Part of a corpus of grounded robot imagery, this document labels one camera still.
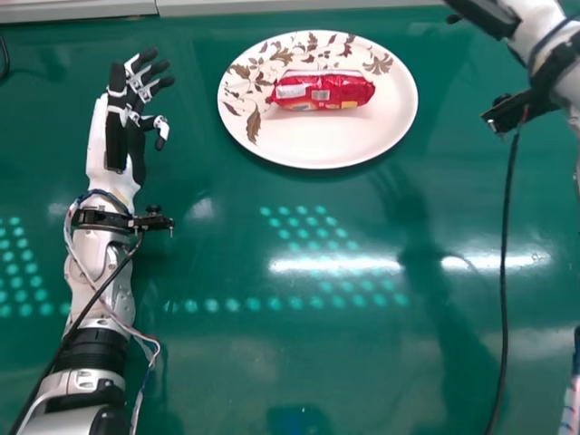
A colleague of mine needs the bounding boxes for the white rear table ledge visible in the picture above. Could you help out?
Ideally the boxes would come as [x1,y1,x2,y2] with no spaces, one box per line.
[0,0,454,20]

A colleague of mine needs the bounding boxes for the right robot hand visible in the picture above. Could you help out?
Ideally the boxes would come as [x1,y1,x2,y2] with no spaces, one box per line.
[443,0,579,88]

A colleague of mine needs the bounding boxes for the right arm white wire bundle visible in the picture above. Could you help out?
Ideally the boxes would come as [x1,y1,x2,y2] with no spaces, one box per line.
[561,371,580,435]

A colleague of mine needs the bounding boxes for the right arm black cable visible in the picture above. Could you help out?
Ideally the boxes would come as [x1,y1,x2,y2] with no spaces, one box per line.
[484,106,531,435]

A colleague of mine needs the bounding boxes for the red biscuit packet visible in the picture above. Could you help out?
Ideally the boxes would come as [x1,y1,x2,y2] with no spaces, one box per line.
[270,69,377,112]

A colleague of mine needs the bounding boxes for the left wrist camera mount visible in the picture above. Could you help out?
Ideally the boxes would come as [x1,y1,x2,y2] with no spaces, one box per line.
[130,203,177,238]

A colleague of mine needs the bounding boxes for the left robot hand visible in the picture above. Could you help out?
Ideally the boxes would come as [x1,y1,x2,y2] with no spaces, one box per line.
[72,46,177,232]

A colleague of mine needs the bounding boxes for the left arm white wire bundle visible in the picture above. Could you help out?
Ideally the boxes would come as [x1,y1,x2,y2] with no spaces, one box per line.
[63,189,163,435]

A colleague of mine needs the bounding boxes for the plate with brown leaf pattern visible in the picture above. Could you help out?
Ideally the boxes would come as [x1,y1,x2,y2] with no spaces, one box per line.
[217,29,419,169]

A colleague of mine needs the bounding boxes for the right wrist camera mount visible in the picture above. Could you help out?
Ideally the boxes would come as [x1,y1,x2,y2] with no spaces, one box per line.
[480,88,563,137]

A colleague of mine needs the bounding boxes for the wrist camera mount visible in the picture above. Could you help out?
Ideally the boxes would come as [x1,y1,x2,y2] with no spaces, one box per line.
[480,88,563,137]
[130,203,177,238]

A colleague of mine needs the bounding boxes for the arm white wire bundle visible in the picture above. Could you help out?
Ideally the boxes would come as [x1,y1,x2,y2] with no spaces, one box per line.
[561,371,580,435]
[63,189,163,435]

